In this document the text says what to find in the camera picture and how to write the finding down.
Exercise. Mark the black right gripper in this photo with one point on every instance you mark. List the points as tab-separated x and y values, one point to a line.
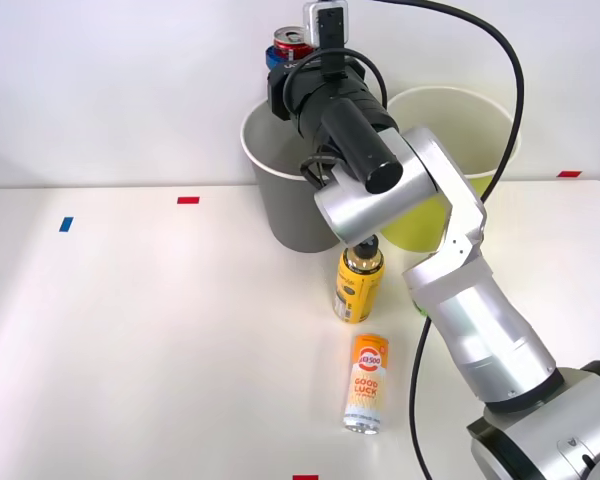
286	90

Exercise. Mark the red drink can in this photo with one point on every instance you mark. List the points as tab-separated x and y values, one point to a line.
292	47

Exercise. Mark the silver and black right arm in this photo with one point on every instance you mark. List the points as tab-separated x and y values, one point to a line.
480	320

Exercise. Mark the grey plastic waste bin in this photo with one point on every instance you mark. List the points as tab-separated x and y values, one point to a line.
290	215

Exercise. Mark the yellow-green plastic waste bin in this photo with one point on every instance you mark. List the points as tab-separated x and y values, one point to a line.
412	232

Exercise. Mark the yellow bottle with black cap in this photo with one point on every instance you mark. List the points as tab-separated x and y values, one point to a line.
355	290

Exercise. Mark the orange and white drink can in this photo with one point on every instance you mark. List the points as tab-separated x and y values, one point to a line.
367	385

